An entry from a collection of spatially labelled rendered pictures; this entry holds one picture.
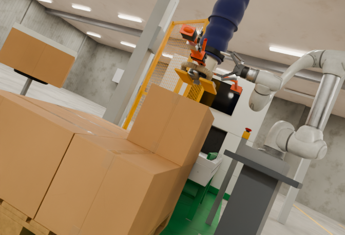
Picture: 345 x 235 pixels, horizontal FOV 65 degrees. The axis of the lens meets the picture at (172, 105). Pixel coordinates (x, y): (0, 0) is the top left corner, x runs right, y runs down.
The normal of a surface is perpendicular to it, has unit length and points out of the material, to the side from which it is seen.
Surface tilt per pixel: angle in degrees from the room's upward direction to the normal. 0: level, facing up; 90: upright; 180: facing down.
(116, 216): 90
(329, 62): 102
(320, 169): 90
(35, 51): 90
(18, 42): 90
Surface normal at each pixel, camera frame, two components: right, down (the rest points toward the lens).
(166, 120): -0.22, -0.17
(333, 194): -0.46, -0.27
